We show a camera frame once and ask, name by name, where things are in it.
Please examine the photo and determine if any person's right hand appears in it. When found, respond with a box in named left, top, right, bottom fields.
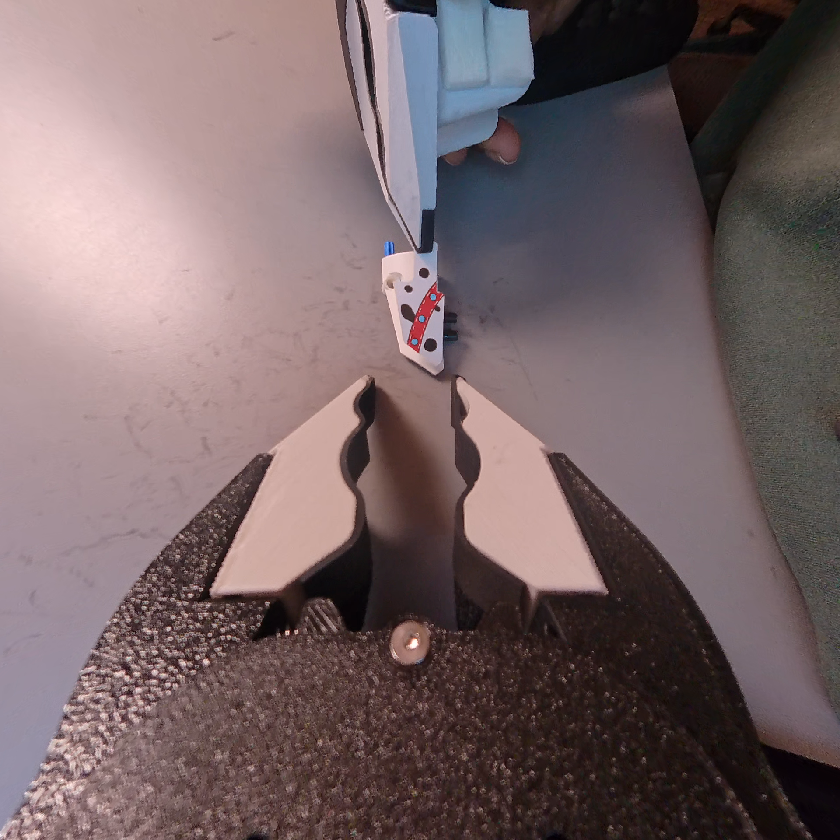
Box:
left=443, top=0, right=698, bottom=166

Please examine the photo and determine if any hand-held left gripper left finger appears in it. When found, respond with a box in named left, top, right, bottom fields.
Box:
left=209, top=375, right=378, bottom=621

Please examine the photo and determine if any white spotted toy piece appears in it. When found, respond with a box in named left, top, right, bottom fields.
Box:
left=381, top=240, right=464, bottom=378

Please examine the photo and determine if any grey desk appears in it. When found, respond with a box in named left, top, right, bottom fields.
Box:
left=0, top=0, right=829, bottom=840

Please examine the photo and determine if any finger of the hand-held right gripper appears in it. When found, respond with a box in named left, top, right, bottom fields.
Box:
left=335, top=0, right=389, bottom=198
left=364, top=0, right=441, bottom=255

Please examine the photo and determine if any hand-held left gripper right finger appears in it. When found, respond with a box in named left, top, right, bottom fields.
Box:
left=450, top=375, right=609, bottom=599

